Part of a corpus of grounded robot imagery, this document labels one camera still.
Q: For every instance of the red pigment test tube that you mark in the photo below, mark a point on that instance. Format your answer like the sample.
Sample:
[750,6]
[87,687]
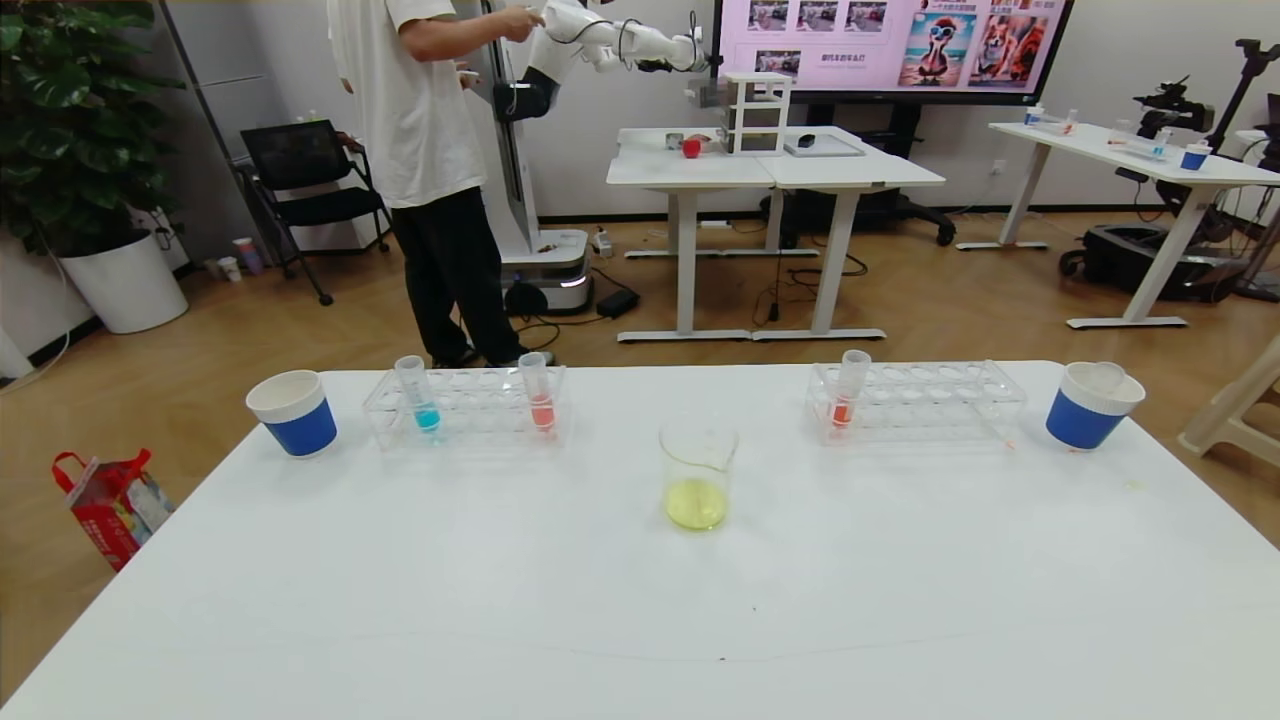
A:
[845,410]
[541,410]

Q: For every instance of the yellow pigment test tube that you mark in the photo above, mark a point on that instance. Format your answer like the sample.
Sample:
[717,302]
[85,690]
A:
[1105,378]

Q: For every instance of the clear glass beaker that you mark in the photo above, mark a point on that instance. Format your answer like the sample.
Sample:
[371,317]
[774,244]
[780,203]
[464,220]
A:
[698,505]

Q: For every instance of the clear acrylic test tube rack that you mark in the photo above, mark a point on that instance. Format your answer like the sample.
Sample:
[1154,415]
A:
[480,412]
[905,405]

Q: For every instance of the blue pigment test tube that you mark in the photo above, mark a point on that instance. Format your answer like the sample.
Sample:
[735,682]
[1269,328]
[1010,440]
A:
[427,417]

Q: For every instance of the black power adapter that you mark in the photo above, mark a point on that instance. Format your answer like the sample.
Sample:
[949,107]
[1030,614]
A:
[618,303]

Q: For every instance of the white power strip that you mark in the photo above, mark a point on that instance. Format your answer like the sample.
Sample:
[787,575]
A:
[602,242]

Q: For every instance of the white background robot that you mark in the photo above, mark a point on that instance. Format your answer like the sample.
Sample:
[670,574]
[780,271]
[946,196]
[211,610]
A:
[540,250]

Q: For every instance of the white standing desk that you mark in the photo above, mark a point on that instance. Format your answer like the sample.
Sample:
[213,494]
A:
[650,168]
[860,172]
[1100,145]

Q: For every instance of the white drawer unit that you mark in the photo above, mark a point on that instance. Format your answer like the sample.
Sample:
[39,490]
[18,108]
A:
[757,115]

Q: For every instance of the grey flat pad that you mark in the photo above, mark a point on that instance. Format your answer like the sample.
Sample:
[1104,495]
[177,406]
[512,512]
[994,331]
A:
[835,148]

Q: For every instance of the black display stand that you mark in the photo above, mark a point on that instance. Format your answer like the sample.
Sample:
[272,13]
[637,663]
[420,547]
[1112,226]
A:
[900,205]

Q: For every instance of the person in white shirt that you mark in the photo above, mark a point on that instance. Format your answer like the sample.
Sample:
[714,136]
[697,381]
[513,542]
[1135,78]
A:
[430,110]

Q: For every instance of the blue and white paper cup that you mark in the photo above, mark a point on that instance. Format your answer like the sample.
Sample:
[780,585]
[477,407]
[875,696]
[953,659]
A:
[300,425]
[1085,420]

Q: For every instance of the black office chair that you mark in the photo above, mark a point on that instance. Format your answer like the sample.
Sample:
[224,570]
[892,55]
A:
[300,160]

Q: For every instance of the pink tumbler cup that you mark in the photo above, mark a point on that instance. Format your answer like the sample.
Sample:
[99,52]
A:
[248,258]

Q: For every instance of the small white cup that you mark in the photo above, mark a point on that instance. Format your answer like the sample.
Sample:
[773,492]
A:
[230,270]

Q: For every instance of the white plant pot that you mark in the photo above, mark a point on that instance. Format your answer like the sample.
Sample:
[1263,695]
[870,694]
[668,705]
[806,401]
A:
[125,285]

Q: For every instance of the red shopping bag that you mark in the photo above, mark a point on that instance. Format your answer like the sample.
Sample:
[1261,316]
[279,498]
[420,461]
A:
[105,520]

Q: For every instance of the small blue paper cup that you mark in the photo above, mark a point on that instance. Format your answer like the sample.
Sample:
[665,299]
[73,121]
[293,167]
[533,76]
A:
[1194,158]

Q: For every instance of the beige plastic stool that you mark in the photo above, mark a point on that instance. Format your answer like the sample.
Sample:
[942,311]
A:
[1235,410]

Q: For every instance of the green leafy plant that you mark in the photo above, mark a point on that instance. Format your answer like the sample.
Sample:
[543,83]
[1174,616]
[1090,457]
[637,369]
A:
[70,120]

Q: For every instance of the black tripod stand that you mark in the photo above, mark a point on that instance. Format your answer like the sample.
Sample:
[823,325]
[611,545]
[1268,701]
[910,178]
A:
[1255,60]

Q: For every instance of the large wall display screen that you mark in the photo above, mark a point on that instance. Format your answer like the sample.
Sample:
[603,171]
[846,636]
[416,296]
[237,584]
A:
[900,50]

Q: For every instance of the black camera rig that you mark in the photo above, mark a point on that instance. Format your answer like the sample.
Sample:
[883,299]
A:
[1175,103]

